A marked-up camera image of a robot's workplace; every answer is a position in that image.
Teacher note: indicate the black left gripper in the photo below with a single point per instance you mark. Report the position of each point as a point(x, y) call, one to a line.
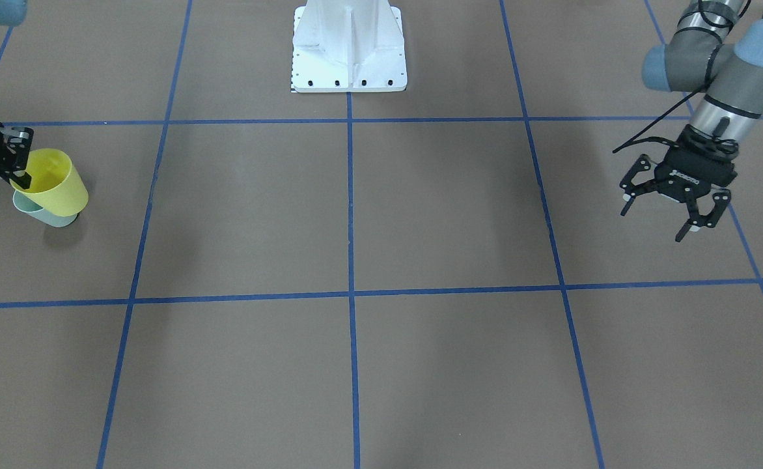
point(695, 170)

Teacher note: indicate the yellow plastic cup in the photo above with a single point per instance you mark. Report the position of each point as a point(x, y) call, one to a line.
point(55, 183)

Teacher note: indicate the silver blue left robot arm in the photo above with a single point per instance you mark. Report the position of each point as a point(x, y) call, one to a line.
point(699, 60)

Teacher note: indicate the green plastic cup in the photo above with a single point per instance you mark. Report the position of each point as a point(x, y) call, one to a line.
point(32, 209)

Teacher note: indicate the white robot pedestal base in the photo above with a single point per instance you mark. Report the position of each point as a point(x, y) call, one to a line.
point(348, 46)

